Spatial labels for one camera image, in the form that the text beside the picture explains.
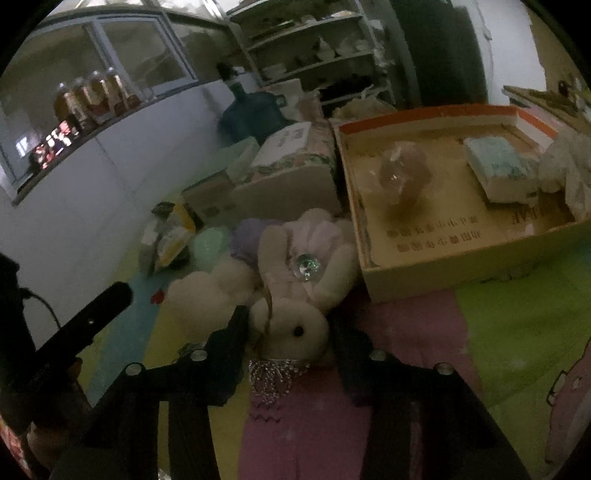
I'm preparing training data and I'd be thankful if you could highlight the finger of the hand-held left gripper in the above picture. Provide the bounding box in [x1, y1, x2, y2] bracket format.
[33, 281, 134, 371]

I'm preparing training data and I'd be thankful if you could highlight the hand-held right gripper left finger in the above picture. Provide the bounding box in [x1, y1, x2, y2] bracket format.
[50, 305, 252, 480]

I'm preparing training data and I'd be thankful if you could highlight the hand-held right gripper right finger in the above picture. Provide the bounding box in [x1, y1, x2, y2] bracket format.
[329, 315, 533, 480]

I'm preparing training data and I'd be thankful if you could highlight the white plush rabbit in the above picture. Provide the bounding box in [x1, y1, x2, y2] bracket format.
[165, 208, 364, 408]

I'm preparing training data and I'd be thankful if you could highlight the yellow packet barcode label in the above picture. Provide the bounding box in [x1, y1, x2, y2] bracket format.
[154, 227, 191, 272]

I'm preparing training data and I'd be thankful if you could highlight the cardboard box orange rim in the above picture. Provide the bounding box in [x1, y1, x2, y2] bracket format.
[331, 104, 591, 304]

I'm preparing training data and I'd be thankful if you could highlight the clear bag pink filling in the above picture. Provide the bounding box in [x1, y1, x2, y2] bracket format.
[368, 142, 435, 219]

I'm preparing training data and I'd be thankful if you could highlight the small teal tissue pack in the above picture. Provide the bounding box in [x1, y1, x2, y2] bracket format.
[463, 135, 542, 205]

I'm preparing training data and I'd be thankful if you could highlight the white floral print cloth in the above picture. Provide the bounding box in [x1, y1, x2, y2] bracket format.
[537, 124, 591, 223]

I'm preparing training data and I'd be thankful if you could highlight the mint green soft sponge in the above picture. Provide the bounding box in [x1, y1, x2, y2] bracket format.
[191, 227, 232, 274]

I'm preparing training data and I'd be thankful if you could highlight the lavender soft pad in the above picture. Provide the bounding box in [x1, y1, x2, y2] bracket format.
[230, 218, 279, 260]

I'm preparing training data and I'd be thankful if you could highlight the person's left hand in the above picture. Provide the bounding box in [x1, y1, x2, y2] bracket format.
[27, 357, 93, 463]

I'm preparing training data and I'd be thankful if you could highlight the red patterned clothing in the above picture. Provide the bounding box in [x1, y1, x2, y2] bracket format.
[0, 413, 34, 480]

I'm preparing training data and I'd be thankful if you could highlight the yellow snack packet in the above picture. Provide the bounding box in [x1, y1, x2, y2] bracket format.
[170, 202, 198, 232]

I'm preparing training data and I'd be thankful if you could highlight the colourful printed mat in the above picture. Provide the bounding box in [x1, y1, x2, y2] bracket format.
[88, 194, 591, 480]

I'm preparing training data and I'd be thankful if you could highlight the large floral tissue pack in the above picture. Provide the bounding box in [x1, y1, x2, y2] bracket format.
[233, 122, 343, 223]

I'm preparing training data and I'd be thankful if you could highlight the glass jar amber liquid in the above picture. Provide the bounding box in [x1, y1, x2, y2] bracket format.
[90, 70, 117, 117]
[74, 76, 101, 124]
[106, 67, 136, 110]
[54, 82, 85, 133]

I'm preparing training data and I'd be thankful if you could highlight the blue water jug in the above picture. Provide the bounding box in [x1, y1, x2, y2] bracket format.
[217, 83, 297, 140]

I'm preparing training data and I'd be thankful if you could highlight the clear plastic bag of food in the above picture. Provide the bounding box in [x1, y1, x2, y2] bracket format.
[331, 89, 399, 123]

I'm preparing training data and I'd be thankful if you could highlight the pale green shelf rack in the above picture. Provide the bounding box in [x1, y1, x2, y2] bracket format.
[225, 0, 399, 109]

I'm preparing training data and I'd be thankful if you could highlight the group of condiment bottles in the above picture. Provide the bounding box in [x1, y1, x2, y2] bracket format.
[555, 75, 591, 112]

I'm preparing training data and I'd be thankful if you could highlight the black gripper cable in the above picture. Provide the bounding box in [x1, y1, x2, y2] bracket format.
[18, 286, 64, 331]

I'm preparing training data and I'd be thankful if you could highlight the sliding window frame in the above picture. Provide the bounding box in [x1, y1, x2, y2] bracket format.
[0, 8, 201, 206]

